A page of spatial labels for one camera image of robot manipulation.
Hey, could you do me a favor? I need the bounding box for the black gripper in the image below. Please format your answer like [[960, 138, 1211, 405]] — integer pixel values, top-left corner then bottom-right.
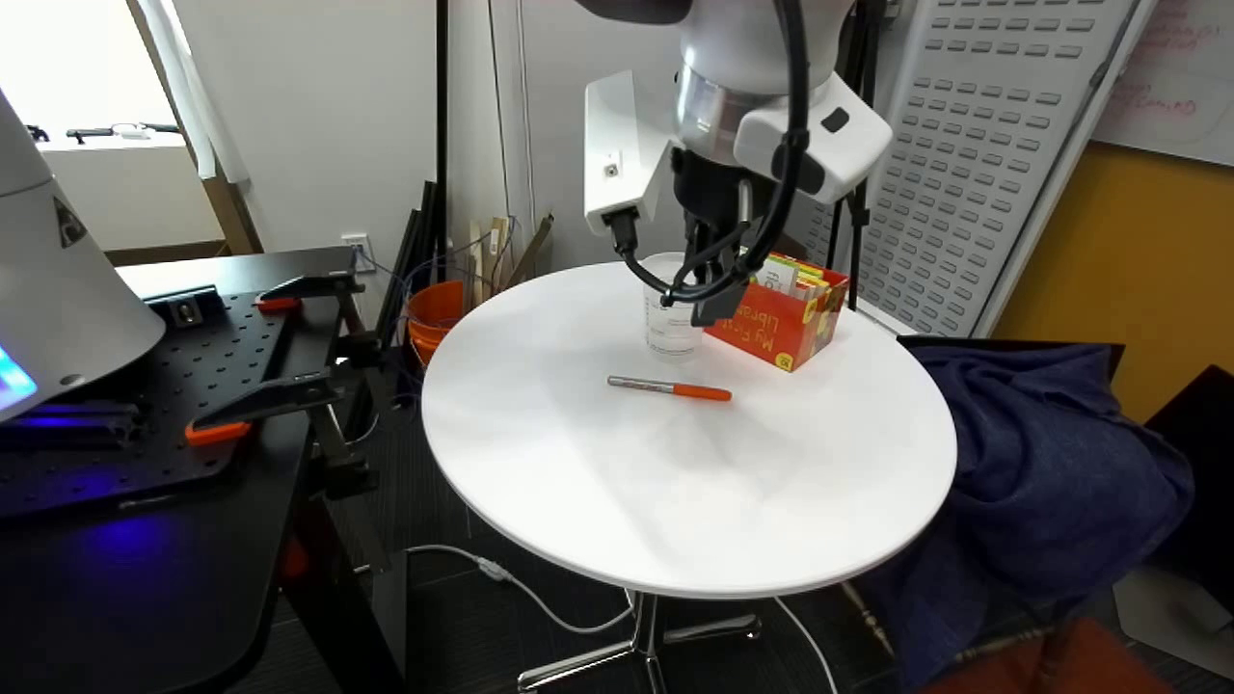
[[668, 147, 774, 324]]

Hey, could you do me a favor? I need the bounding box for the orange marker with grey cap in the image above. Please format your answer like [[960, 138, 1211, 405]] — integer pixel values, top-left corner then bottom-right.
[[606, 372, 737, 405]]

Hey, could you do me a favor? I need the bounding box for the clear plastic measuring cup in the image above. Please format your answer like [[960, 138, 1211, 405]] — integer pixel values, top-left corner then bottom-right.
[[642, 281, 711, 358]]

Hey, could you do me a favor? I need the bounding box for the red children's book box set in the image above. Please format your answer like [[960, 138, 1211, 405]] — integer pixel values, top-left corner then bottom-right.
[[704, 252, 855, 377]]

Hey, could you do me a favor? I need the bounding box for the orange bucket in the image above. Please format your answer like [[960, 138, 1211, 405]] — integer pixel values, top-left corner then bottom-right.
[[407, 281, 474, 372]]

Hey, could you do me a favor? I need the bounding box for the black tripod stand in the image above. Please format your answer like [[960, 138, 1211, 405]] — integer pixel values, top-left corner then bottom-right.
[[377, 0, 457, 353]]

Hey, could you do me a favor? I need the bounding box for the white perforated bin panel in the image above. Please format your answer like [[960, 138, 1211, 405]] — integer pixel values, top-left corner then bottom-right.
[[840, 0, 1148, 341]]

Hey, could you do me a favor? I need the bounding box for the navy blue cloth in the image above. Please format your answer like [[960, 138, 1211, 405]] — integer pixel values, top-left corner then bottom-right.
[[852, 335, 1200, 694]]

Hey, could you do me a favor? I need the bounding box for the chrome table base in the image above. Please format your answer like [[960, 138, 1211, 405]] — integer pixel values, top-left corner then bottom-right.
[[515, 590, 768, 694]]

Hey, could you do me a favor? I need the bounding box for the large black panel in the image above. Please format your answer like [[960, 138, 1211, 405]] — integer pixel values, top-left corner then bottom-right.
[[1146, 362, 1234, 576]]

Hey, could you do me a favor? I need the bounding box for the black perforated breadboard table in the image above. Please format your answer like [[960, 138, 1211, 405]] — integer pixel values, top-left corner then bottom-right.
[[0, 242, 418, 694]]

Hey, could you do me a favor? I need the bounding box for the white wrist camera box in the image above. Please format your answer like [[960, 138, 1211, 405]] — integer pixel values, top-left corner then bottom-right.
[[732, 71, 894, 208]]

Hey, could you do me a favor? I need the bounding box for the white floor cable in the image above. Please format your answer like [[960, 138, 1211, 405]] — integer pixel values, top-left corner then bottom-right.
[[407, 540, 642, 642]]

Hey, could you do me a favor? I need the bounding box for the black clamp with orange handle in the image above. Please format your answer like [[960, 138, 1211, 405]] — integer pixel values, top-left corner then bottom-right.
[[251, 269, 372, 324], [181, 362, 349, 450]]

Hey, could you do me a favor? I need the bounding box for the wall whiteboard with writing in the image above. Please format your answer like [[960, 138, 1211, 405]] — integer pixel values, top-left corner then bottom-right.
[[1093, 0, 1234, 169]]

